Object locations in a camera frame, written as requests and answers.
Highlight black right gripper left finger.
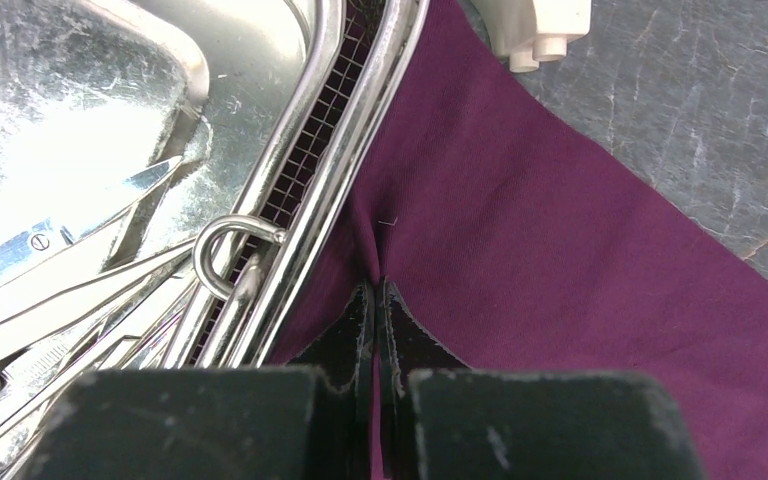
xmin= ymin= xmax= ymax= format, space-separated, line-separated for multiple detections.
xmin=22 ymin=283 xmax=374 ymax=480

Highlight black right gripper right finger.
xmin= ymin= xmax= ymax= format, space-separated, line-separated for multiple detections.
xmin=377 ymin=281 xmax=705 ymax=479

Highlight purple cloth wrap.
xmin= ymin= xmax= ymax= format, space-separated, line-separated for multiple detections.
xmin=272 ymin=1 xmax=768 ymax=479

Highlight steel surgical scissors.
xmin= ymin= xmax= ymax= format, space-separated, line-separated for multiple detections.
xmin=0 ymin=156 xmax=187 ymax=346

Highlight steel forceps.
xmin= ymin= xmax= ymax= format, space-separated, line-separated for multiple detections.
xmin=0 ymin=239 xmax=194 ymax=437

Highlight metal mesh instrument tray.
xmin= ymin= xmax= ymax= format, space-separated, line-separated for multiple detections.
xmin=144 ymin=1 xmax=429 ymax=369

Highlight steel right inner pan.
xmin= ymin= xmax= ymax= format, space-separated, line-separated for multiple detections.
xmin=0 ymin=0 xmax=346 ymax=319

